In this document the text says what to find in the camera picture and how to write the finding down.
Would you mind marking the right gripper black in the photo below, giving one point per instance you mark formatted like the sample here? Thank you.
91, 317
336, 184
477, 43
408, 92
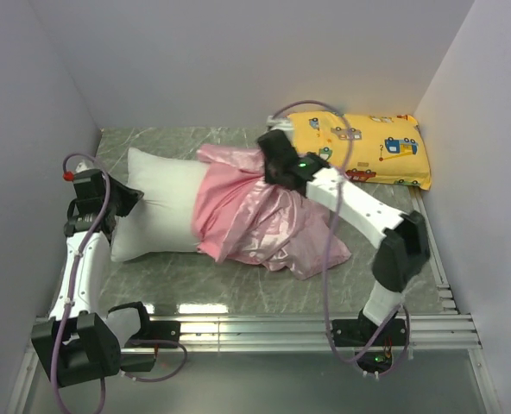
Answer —
268, 175

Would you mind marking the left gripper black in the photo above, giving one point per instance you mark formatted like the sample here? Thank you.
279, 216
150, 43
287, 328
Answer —
129, 197

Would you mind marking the white pillow insert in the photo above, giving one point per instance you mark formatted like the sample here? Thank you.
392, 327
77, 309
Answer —
162, 220

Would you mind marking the pink satin pillowcase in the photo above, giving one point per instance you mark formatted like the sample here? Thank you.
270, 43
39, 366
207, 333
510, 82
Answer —
238, 216

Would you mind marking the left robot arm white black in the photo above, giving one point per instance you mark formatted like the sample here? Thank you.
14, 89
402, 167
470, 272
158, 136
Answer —
77, 343

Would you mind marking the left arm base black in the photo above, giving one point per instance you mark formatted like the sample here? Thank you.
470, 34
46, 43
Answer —
152, 340

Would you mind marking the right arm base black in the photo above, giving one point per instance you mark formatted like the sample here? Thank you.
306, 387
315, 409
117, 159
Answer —
378, 349

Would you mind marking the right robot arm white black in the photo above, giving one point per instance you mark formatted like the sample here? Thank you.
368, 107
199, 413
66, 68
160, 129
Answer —
400, 238

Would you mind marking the yellow cartoon car pillow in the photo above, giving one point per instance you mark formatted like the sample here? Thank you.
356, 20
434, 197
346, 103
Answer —
385, 149

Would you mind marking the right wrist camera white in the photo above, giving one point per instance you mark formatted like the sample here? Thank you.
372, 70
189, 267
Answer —
280, 123

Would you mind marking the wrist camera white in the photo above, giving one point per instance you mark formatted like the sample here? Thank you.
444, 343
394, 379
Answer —
83, 165
280, 123

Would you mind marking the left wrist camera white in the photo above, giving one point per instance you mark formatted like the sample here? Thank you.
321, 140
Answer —
83, 165

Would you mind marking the aluminium mounting rail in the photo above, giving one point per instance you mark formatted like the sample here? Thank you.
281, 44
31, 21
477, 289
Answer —
252, 341

